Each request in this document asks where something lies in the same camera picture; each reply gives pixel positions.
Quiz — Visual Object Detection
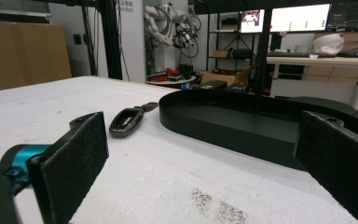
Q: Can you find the dark car key fob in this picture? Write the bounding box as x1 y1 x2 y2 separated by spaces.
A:
108 101 159 138

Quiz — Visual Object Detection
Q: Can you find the dark computer monitor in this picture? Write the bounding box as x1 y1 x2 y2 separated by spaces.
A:
326 0 358 32

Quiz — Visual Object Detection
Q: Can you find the brown cardboard panel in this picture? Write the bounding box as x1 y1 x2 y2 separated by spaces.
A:
0 21 73 94

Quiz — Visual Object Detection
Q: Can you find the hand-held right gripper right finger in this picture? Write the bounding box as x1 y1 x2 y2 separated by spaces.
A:
293 109 358 224

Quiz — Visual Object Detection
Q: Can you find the round white table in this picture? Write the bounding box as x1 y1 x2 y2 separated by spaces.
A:
146 76 198 87

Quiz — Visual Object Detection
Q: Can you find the cardboard box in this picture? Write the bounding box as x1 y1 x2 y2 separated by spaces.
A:
200 66 253 87

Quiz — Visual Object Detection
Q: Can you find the black keyboard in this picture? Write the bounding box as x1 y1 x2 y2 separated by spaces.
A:
267 50 337 59

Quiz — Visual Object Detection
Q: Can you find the black oval tray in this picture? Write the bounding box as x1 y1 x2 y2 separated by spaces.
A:
158 89 358 172

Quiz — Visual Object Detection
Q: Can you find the white cloth bundle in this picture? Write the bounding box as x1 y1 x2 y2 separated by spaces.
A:
312 33 345 56

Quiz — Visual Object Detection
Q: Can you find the white desk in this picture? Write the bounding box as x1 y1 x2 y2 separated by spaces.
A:
266 55 358 110

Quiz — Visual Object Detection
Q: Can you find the black metal post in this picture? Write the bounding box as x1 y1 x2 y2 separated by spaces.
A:
254 7 274 114

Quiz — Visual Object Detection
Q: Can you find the black metal stand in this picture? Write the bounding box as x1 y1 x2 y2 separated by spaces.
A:
36 0 124 81

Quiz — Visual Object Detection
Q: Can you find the black shelf rack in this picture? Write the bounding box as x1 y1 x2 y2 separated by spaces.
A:
205 12 262 73

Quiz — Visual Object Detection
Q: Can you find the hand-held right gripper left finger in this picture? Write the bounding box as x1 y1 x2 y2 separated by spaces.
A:
25 111 110 224

